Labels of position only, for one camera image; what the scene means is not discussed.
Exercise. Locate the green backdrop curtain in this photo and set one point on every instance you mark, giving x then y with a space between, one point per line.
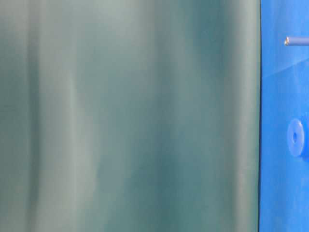
129 115

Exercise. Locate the grey metal shaft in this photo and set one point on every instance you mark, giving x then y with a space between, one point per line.
296 41

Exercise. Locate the small blue gear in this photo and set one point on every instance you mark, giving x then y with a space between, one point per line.
298 138

